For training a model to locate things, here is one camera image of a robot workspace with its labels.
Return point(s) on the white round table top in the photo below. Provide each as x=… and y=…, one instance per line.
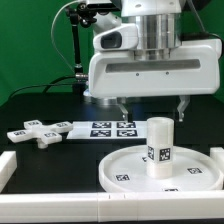
x=125, y=170

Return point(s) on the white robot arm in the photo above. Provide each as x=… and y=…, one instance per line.
x=142, y=54

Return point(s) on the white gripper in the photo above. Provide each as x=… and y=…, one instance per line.
x=191, y=69

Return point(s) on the white cross-shaped table base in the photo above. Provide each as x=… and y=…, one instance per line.
x=44, y=134

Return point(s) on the overhead camera bar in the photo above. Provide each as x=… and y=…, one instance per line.
x=101, y=6

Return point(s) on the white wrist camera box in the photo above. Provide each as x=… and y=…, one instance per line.
x=124, y=37

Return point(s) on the white left fence block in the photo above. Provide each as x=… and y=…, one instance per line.
x=8, y=165

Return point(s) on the white marker sheet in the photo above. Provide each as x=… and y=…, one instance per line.
x=110, y=130

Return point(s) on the white front fence rail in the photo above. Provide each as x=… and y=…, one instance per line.
x=104, y=207

